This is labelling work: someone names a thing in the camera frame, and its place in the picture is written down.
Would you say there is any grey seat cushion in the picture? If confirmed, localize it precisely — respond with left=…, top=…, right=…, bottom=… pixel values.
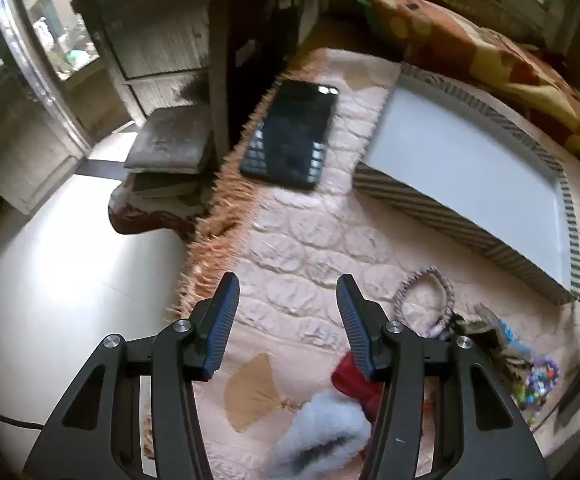
left=124, top=106, right=215, bottom=175

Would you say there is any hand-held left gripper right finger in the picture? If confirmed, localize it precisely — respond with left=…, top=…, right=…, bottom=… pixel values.
left=336, top=274, right=550, bottom=480

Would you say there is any grey beaded hair tie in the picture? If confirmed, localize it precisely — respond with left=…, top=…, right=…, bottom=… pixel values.
left=392, top=267, right=456, bottom=335

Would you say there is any dark red patterned blanket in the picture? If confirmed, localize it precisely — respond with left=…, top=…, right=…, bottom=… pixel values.
left=107, top=180, right=207, bottom=237

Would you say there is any leopard print scrunchie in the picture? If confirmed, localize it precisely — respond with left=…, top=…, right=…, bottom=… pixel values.
left=450, top=304, right=511, bottom=356

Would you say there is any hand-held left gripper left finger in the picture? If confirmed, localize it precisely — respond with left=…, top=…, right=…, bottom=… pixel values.
left=22, top=272, right=241, bottom=480

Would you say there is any light blue fluffy scrunchie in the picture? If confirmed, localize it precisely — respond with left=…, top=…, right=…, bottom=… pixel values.
left=269, top=390, right=373, bottom=477

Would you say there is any striped cardboard box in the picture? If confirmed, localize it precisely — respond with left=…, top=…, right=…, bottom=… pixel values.
left=354, top=62, right=580, bottom=305

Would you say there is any black smartphone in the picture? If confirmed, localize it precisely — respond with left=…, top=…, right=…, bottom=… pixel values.
left=240, top=79, right=339, bottom=190

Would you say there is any window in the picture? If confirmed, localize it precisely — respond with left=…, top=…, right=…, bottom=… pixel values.
left=15, top=0, right=102, bottom=82

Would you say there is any blue beaded bracelet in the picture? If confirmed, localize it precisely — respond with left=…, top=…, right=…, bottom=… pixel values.
left=500, top=325, right=533, bottom=357

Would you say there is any purple beaded bracelet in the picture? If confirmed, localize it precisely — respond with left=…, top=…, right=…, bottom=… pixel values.
left=526, top=355, right=561, bottom=406

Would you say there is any black cable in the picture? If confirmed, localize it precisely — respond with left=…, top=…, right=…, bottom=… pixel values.
left=0, top=406, right=47, bottom=432

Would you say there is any pink quilted fringed tablecloth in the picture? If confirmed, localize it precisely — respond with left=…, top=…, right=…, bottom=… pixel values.
left=162, top=47, right=580, bottom=480

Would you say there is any red scrunchie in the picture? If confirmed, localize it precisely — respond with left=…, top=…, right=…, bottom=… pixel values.
left=331, top=352, right=387, bottom=419

